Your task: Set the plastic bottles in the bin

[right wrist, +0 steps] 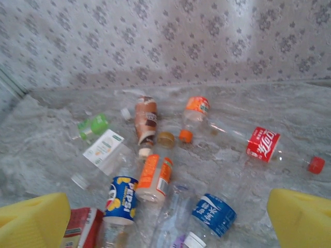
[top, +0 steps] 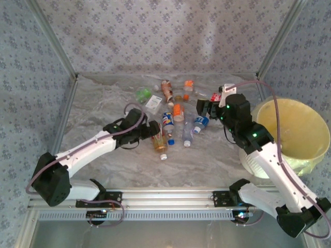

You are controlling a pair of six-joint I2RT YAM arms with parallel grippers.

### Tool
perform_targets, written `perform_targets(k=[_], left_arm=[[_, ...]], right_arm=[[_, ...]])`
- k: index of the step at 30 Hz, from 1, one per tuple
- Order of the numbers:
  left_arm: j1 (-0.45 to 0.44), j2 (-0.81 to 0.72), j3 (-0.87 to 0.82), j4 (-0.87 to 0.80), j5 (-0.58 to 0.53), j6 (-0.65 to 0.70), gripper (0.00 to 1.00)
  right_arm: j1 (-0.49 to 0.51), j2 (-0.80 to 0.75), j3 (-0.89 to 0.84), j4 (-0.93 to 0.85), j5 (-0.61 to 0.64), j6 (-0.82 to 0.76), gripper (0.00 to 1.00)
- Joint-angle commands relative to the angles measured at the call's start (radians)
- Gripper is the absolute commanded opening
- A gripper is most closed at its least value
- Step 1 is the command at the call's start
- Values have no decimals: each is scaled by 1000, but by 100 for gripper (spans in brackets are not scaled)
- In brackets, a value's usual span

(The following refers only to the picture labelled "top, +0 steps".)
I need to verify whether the red label cola bottle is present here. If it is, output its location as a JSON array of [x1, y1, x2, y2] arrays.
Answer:
[[195, 89, 223, 104]]

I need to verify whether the blue label bottle white cap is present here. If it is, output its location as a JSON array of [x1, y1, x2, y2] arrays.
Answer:
[[193, 115, 210, 134]]

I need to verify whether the blue pepsi label bottle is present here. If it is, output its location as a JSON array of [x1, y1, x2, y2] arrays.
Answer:
[[161, 111, 176, 145]]

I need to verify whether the red label tea bottle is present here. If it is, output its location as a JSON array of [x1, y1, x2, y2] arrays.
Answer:
[[151, 123, 169, 161]]

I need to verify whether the orange label plastic bottle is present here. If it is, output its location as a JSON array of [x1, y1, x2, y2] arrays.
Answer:
[[172, 95, 186, 122]]

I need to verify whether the clear bottle purple label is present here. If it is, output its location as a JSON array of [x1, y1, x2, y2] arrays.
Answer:
[[182, 111, 195, 147]]

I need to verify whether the green plastic bottle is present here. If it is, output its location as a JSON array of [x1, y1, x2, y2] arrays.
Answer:
[[136, 87, 152, 104]]

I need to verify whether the white ribbed bin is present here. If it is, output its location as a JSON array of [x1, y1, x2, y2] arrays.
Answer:
[[238, 103, 331, 179]]

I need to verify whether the yellow plastic bin liner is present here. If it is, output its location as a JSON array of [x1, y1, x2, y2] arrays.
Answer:
[[252, 95, 331, 178]]

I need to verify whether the clear bottle orange cap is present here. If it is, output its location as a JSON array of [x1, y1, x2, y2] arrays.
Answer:
[[183, 80, 195, 101]]

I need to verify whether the brown label plastic bottle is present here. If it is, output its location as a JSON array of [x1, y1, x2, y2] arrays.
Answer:
[[161, 80, 175, 108]]

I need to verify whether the black left controller board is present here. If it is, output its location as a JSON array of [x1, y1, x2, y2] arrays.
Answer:
[[86, 210, 109, 225]]

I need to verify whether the black controller board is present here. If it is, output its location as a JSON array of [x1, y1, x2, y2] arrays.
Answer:
[[86, 210, 109, 225], [232, 210, 255, 225]]

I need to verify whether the metal sheet shelf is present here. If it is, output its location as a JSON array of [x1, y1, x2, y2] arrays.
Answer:
[[15, 209, 319, 248]]

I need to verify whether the black right controller board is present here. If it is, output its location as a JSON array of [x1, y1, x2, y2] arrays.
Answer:
[[232, 210, 255, 225]]

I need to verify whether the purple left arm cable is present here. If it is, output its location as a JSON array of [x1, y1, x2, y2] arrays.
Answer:
[[25, 103, 148, 228]]

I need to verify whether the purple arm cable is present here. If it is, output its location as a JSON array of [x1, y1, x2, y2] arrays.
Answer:
[[224, 80, 331, 240], [25, 103, 148, 228]]

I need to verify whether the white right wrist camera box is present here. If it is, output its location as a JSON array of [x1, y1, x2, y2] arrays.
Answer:
[[218, 83, 238, 108]]

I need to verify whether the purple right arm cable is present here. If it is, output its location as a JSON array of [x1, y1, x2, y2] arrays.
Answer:
[[224, 80, 331, 240]]

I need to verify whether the aluminium mounting rail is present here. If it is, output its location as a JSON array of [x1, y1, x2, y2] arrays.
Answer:
[[27, 188, 310, 209]]

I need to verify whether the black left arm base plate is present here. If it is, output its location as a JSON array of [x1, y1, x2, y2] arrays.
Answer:
[[74, 191, 123, 209]]

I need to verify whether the white slotted cable duct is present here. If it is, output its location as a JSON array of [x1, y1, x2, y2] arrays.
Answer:
[[37, 209, 235, 222]]

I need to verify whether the aluminium frame post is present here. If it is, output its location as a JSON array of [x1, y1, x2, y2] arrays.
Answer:
[[255, 0, 308, 80], [24, 0, 79, 80]]

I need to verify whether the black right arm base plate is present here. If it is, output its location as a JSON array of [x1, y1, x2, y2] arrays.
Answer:
[[212, 190, 261, 208]]

